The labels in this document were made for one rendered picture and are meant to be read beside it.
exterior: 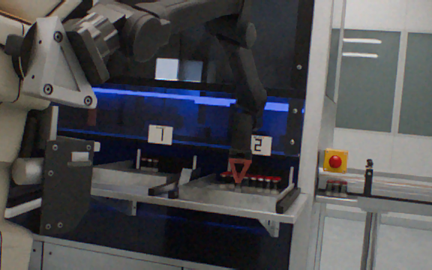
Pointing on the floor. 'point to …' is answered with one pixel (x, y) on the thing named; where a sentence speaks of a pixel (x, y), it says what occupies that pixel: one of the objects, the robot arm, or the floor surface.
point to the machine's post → (312, 130)
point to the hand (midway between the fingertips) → (238, 179)
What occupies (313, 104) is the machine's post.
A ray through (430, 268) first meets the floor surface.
